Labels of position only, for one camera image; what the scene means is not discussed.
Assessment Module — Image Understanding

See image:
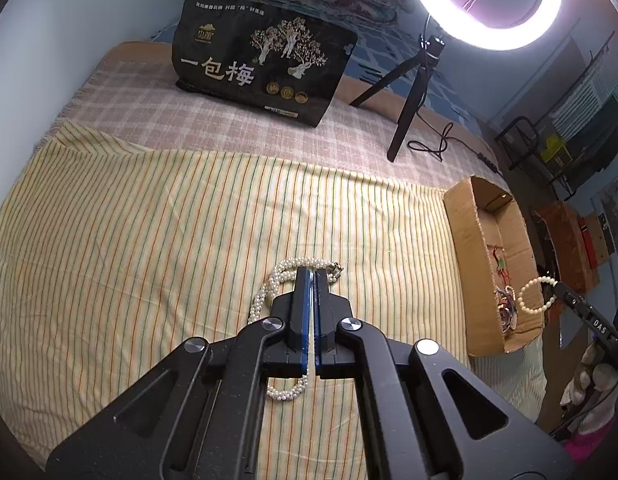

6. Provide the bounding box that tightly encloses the brown cardboard board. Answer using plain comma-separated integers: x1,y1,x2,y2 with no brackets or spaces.
576,211,616,267

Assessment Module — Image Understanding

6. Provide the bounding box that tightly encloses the brown bangle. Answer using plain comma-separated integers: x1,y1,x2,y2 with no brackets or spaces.
494,285,518,334

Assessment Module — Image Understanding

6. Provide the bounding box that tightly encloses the dark green hanging garment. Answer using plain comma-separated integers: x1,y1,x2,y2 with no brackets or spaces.
579,95,618,171

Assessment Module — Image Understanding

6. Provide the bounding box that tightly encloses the yellow striped bed sheet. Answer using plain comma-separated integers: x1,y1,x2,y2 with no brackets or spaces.
0,122,548,472

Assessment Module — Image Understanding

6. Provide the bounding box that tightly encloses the long pearl necklace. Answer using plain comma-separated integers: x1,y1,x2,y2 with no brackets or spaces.
248,256,344,404

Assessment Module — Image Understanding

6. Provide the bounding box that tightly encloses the white bead bracelet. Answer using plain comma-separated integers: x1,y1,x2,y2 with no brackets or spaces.
518,276,560,314

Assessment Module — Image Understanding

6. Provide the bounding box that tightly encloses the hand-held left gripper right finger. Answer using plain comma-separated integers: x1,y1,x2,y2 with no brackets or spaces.
314,269,575,480

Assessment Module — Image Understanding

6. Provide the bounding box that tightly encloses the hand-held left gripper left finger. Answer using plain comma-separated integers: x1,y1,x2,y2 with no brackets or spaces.
46,267,315,480

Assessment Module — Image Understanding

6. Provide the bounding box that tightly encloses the person's right hand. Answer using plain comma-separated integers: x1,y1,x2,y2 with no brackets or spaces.
560,344,618,434

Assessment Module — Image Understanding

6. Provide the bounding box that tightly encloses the black tripod stand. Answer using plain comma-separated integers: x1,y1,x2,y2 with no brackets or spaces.
349,32,448,163

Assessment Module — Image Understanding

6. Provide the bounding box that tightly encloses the orange cloth covered furniture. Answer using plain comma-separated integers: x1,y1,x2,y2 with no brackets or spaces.
533,202,601,297

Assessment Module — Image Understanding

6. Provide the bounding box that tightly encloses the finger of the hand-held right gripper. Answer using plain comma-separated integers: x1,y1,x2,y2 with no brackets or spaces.
553,280,591,319

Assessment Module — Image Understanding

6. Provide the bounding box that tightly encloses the white striped hanging cloth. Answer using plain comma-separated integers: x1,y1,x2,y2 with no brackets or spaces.
549,66,618,132

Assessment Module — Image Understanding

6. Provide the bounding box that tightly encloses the black clothes rack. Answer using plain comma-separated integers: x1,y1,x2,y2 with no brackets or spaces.
494,30,618,202

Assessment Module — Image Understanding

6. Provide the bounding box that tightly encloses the cardboard box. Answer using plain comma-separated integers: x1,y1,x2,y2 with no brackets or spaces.
442,175,545,359

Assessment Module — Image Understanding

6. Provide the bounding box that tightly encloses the black printed bag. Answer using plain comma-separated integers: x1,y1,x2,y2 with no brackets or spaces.
171,0,360,128

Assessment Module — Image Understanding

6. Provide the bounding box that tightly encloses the pink plaid blanket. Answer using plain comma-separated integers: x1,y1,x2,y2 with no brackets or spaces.
34,41,501,202

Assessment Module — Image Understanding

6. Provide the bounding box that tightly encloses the black cable with switch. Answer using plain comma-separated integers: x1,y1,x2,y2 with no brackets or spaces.
406,122,505,177

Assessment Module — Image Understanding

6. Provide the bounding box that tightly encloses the white ring light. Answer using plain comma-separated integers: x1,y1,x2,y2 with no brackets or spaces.
404,0,563,52

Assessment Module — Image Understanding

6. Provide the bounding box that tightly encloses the red string bracelet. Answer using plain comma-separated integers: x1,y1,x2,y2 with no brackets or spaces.
488,244,513,281

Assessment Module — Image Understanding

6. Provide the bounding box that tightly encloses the person's right forearm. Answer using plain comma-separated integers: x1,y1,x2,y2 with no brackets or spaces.
564,427,618,459

